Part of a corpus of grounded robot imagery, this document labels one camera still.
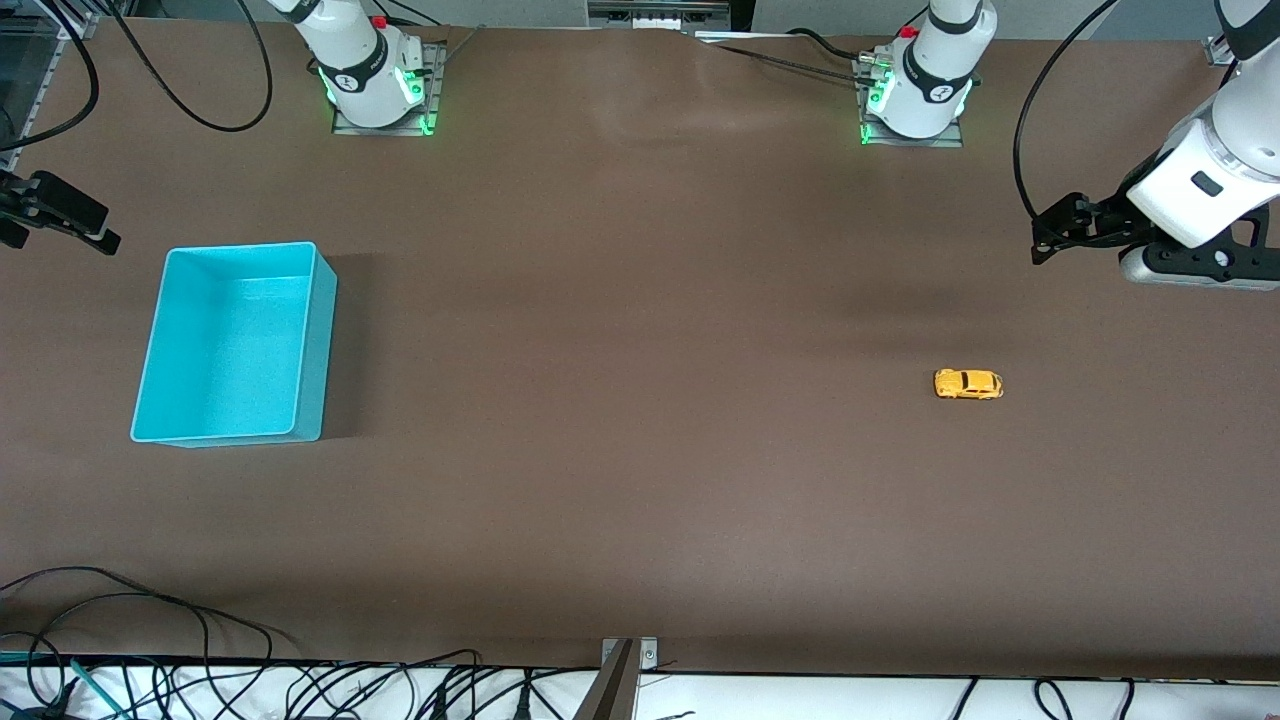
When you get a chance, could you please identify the yellow toy beetle car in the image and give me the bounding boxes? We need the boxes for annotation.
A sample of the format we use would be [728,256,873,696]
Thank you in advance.
[934,368,1004,401]

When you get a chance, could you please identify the teal plastic bin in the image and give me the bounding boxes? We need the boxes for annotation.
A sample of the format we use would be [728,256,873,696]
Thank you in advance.
[130,241,338,447]

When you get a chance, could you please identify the grey power strip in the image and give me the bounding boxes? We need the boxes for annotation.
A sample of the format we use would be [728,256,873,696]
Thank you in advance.
[588,0,733,31]

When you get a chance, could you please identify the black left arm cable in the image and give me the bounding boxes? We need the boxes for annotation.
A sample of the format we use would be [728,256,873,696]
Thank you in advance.
[1012,0,1121,226]

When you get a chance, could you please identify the aluminium frame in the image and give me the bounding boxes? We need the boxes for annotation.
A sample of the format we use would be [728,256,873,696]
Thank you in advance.
[0,0,101,186]

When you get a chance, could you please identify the thin black cable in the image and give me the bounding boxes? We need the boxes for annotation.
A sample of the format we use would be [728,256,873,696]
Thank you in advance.
[0,590,301,669]
[695,40,873,85]
[0,566,213,691]

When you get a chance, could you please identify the teal cable tie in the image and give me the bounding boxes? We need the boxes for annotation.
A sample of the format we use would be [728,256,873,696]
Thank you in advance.
[68,658,133,719]

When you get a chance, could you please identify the metal clamp bracket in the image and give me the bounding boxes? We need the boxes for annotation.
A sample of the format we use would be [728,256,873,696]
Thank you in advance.
[600,637,659,673]

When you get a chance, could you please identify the dark grey camera pole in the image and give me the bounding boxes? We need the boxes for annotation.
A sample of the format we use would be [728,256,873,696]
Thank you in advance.
[572,640,638,720]

